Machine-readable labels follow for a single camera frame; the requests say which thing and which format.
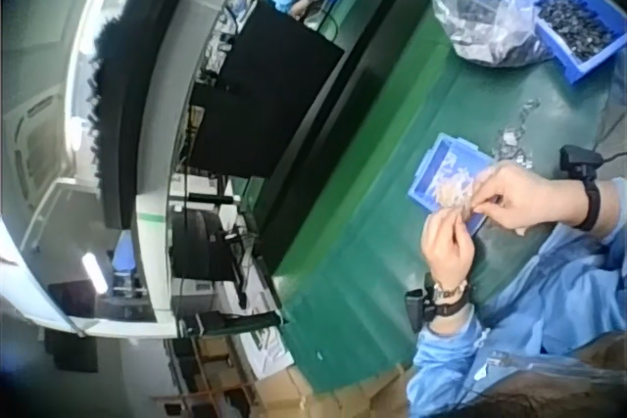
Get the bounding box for person's left hand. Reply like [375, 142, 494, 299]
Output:
[419, 207, 477, 288]

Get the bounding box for person's right hand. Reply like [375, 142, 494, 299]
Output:
[471, 162, 589, 237]

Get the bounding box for small clear plastic bag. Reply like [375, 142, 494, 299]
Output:
[430, 163, 496, 223]

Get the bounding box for black wrist band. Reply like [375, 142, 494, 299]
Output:
[559, 143, 604, 233]
[403, 271, 475, 334]

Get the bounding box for scattered small clear parts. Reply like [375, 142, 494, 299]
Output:
[492, 97, 543, 169]

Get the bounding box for small blue tray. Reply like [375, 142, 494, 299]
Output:
[406, 131, 491, 236]

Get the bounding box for blue bin of black parts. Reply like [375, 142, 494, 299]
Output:
[474, 0, 627, 85]

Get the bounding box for large clear bag of parts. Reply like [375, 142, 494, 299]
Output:
[421, 0, 557, 69]

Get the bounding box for stack of cardboard boxes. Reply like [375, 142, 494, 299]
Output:
[244, 361, 412, 418]

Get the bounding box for black reel machine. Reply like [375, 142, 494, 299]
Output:
[169, 192, 261, 309]

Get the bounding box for black machine panel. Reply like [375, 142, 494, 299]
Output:
[215, 0, 345, 96]
[185, 80, 314, 179]

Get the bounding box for beaded bracelet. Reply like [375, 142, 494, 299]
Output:
[430, 279, 471, 300]

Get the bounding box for black cable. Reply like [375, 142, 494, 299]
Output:
[592, 89, 627, 164]

